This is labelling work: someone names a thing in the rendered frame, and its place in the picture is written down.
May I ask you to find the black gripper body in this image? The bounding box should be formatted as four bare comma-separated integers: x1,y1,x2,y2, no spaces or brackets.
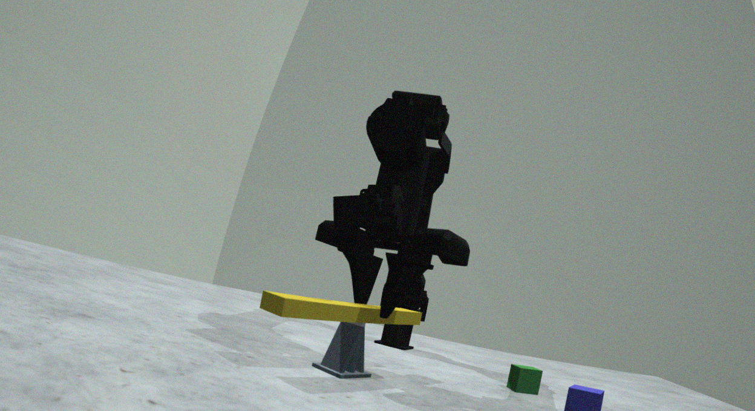
315,176,470,266

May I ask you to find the green cube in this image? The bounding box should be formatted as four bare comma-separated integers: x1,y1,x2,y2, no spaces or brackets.
506,364,543,395

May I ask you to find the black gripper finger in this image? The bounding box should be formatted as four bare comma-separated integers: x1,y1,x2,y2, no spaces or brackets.
380,252,434,318
337,246,383,304

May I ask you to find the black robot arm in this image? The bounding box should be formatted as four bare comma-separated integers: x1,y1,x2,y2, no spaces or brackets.
333,90,452,350

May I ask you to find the blue cube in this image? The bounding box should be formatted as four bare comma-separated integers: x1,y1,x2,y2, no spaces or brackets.
564,384,604,411

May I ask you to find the yellow bar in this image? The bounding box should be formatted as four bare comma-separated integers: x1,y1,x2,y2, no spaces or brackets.
260,291,422,325

